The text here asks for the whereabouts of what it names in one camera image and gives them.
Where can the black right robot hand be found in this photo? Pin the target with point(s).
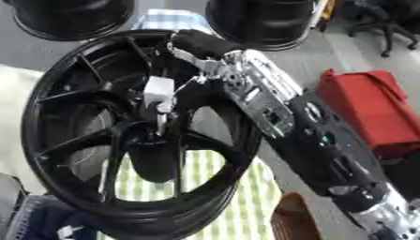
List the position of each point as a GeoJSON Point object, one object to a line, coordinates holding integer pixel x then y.
{"type": "Point", "coordinates": [205, 43]}

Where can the silver and black right robot arm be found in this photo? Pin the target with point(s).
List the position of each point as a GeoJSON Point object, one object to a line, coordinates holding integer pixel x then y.
{"type": "Point", "coordinates": [328, 146]}

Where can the black round wheel rim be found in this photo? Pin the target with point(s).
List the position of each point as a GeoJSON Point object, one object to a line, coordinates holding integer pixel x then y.
{"type": "Point", "coordinates": [262, 22]}
{"type": "Point", "coordinates": [71, 18]}

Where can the black spoked wheel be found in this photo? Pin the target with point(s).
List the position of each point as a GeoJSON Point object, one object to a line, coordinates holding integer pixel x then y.
{"type": "Point", "coordinates": [82, 100]}

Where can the red box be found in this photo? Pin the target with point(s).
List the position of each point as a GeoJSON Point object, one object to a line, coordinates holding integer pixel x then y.
{"type": "Point", "coordinates": [372, 109]}

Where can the black office chair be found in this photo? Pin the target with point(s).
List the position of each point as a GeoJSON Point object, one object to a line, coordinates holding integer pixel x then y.
{"type": "Point", "coordinates": [385, 18]}

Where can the brown cardboard box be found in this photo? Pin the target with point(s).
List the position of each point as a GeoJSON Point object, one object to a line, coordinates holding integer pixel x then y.
{"type": "Point", "coordinates": [292, 218]}

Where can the dark blue fabric bag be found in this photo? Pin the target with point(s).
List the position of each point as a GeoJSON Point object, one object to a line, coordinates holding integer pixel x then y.
{"type": "Point", "coordinates": [43, 218]}

